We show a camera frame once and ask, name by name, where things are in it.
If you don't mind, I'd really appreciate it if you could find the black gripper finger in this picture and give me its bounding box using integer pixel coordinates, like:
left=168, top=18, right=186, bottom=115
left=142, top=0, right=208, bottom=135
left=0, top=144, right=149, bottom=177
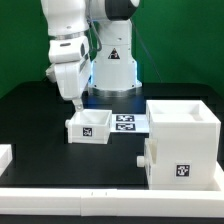
left=73, top=99, right=84, bottom=112

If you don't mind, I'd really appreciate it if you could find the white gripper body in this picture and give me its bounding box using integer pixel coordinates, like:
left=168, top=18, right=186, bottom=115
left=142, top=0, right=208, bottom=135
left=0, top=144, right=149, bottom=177
left=54, top=60, right=91, bottom=100

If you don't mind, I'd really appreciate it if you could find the small white drawer with knob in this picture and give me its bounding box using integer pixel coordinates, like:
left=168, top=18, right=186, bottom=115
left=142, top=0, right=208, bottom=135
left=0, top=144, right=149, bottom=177
left=65, top=109, right=112, bottom=144

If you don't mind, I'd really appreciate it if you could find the large white drawer box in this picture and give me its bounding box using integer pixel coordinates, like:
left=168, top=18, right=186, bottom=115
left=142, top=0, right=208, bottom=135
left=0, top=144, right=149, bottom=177
left=146, top=100, right=221, bottom=190

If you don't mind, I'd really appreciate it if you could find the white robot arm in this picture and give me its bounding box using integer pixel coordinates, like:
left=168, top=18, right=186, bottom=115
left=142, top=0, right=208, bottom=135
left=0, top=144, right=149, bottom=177
left=40, top=0, right=142, bottom=111

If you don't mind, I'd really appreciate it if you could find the paper sheet with fiducial markers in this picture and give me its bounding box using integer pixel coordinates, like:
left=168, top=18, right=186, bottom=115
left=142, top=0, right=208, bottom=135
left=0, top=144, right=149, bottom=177
left=111, top=114, right=149, bottom=133

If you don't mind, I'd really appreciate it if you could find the white front fence bar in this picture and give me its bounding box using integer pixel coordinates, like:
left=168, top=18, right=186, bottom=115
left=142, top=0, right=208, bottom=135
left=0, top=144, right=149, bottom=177
left=0, top=188, right=224, bottom=218

